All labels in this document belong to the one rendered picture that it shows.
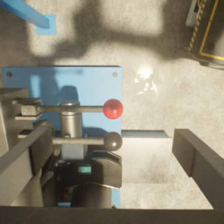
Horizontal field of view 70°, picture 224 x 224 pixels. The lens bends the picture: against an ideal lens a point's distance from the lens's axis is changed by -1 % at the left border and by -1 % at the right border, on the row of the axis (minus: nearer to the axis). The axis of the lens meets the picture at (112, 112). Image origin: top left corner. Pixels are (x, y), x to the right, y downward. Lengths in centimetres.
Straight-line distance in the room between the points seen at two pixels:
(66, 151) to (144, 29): 95
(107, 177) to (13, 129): 66
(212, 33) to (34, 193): 103
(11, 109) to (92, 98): 88
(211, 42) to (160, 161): 86
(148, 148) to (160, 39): 79
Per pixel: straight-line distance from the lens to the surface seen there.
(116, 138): 28
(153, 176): 141
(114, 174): 89
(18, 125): 32
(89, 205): 83
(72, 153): 82
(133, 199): 174
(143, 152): 127
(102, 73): 112
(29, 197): 40
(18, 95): 32
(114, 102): 26
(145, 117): 132
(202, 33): 104
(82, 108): 27
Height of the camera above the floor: 124
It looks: 74 degrees down
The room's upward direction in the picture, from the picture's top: 177 degrees counter-clockwise
